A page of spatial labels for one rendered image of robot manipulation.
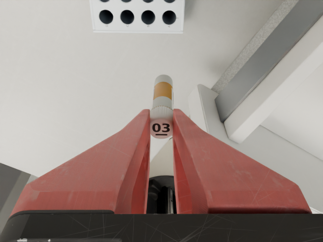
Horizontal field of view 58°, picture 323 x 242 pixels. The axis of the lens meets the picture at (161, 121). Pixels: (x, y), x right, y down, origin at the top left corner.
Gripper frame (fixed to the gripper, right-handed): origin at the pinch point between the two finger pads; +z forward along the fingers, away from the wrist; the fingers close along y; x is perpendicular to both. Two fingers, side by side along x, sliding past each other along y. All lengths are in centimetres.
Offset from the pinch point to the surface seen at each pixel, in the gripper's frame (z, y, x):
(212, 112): 10.4, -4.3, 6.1
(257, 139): 10.1, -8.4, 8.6
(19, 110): 20.7, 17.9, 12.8
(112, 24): 17.1, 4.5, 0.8
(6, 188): 40, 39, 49
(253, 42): 97, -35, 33
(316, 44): 7.8, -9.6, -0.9
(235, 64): 97, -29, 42
